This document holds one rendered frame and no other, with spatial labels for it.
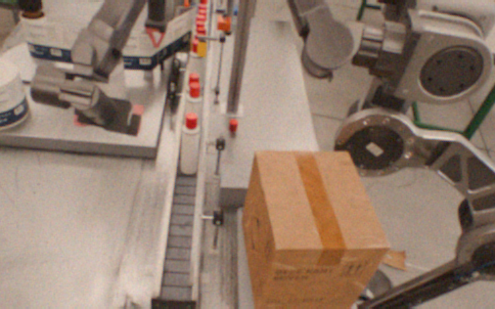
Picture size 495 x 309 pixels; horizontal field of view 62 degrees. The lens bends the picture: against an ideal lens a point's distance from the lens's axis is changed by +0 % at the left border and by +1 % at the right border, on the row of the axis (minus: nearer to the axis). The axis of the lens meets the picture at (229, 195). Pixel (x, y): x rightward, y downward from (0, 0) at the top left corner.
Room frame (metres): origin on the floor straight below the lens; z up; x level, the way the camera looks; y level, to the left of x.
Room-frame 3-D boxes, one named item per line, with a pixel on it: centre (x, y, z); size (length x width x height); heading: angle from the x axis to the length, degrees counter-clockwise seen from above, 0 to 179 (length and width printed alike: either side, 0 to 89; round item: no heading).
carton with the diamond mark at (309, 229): (0.66, -0.19, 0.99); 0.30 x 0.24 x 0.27; 12
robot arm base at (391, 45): (0.70, -0.22, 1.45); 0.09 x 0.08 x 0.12; 175
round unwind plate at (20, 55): (1.41, 0.80, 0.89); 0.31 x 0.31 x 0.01
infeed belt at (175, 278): (1.30, 0.18, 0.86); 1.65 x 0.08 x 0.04; 6
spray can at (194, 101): (1.09, 0.15, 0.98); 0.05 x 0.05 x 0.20
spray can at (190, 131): (0.93, 0.14, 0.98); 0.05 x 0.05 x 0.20
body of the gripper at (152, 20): (1.28, 0.31, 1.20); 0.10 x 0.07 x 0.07; 6
